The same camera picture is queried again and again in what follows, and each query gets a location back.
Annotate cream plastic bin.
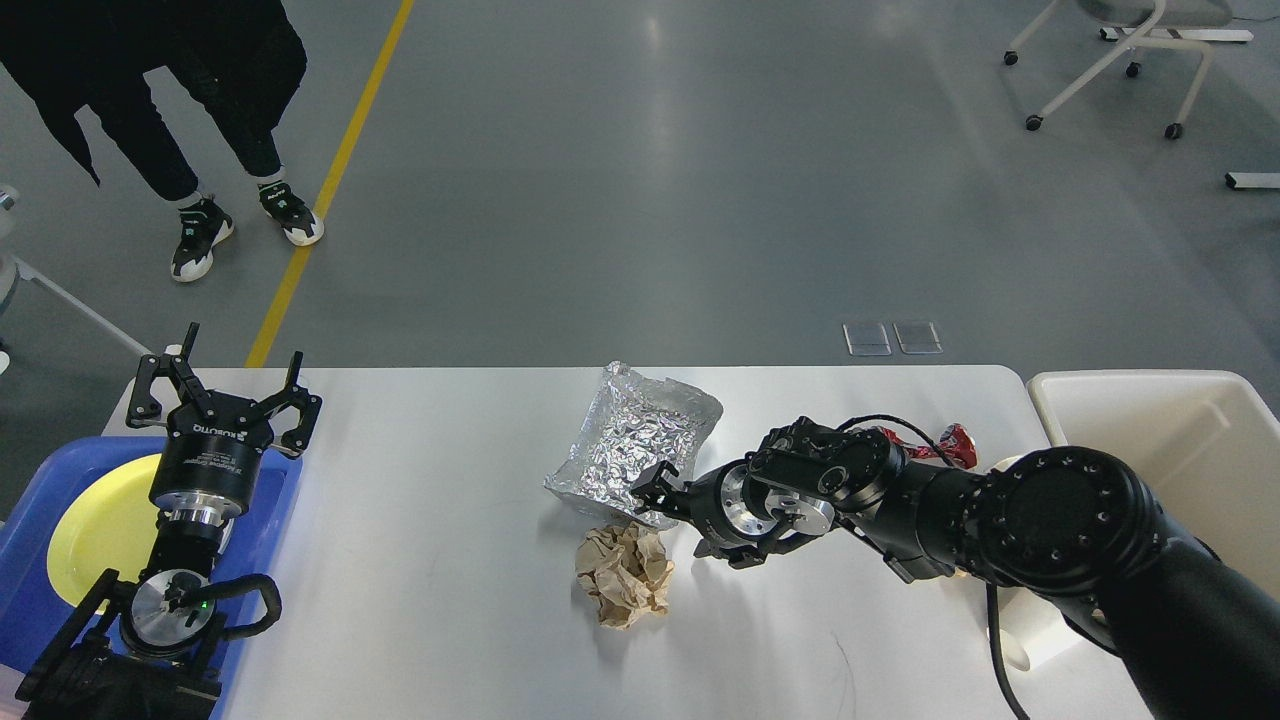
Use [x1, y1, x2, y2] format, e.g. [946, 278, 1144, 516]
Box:
[1028, 370, 1279, 594]

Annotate yellow-green plastic plate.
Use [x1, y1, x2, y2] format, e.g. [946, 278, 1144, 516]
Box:
[46, 452, 170, 606]

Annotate white chair leg left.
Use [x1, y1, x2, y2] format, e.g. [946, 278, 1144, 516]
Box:
[1, 183, 151, 355]

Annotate white paper cup lying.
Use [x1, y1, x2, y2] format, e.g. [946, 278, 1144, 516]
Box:
[996, 588, 1091, 673]

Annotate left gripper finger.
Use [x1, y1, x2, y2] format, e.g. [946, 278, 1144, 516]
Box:
[239, 351, 323, 459]
[125, 323, 216, 430]

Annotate foil tray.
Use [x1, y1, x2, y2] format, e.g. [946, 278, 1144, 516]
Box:
[543, 361, 724, 530]

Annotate crumpled brown paper ball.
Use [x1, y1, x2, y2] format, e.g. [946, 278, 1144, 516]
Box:
[575, 523, 675, 630]

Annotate person in black coat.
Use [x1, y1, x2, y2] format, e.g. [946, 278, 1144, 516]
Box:
[1, 1, 325, 283]

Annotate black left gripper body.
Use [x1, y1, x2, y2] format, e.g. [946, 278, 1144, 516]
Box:
[148, 407, 273, 519]

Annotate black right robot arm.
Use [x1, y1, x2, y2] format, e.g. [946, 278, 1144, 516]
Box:
[631, 416, 1279, 719]

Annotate floor outlet plates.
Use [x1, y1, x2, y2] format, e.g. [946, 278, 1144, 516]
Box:
[842, 320, 945, 357]

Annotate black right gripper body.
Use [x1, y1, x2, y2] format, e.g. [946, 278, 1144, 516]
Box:
[692, 460, 786, 547]

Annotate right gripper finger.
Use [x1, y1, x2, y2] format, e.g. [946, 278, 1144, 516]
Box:
[695, 532, 801, 569]
[630, 462, 700, 521]

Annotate crushed red soda can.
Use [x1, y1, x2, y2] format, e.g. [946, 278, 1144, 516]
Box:
[874, 423, 979, 470]

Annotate white bar on floor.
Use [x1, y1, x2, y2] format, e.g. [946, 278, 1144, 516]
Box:
[1224, 170, 1280, 191]

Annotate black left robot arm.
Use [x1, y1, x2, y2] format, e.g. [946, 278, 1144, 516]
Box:
[15, 323, 323, 719]

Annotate white office chair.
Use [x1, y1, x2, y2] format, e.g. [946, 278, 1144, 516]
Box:
[1023, 1, 1256, 141]

